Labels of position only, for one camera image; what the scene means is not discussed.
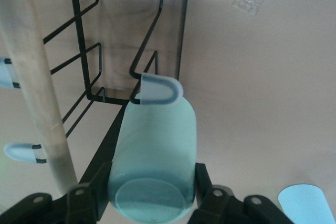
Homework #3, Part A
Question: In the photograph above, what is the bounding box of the light blue plastic cup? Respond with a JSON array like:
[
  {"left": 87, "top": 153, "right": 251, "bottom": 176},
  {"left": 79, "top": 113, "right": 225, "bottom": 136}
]
[{"left": 278, "top": 184, "right": 336, "bottom": 224}]

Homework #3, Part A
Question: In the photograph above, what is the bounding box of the pale green plastic cup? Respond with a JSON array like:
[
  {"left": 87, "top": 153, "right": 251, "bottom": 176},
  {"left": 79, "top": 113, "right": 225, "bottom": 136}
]
[{"left": 108, "top": 95, "right": 197, "bottom": 222}]

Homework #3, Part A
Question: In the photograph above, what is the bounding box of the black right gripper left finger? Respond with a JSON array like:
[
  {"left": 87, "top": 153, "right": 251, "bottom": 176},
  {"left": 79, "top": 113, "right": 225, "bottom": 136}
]
[{"left": 0, "top": 161, "right": 114, "bottom": 224}]

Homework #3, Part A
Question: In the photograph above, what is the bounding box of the black wire cup holder rack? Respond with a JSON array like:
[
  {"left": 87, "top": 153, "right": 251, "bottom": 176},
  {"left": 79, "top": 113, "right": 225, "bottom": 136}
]
[{"left": 0, "top": 0, "right": 197, "bottom": 196}]

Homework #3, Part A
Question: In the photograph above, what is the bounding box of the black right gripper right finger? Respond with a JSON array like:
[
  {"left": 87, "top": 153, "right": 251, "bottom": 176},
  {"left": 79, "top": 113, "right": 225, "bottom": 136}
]
[{"left": 187, "top": 162, "right": 295, "bottom": 224}]

